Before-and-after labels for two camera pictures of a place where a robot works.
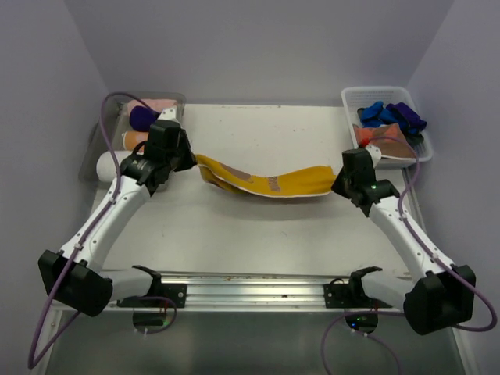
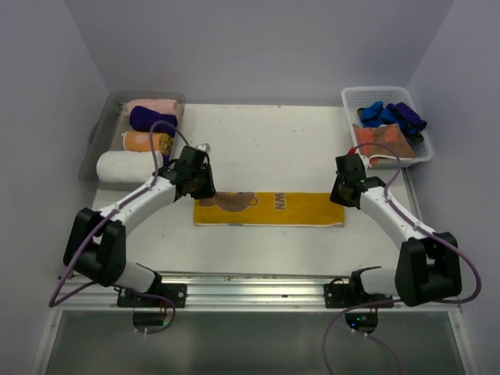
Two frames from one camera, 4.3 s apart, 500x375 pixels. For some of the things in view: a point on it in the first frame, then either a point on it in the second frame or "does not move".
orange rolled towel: (132, 138) does not move
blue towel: (376, 115) does not move
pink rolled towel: (156, 104) does not move
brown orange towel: (388, 138) does not move
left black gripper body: (180, 158) -> (201, 186)
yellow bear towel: (306, 181) -> (269, 208)
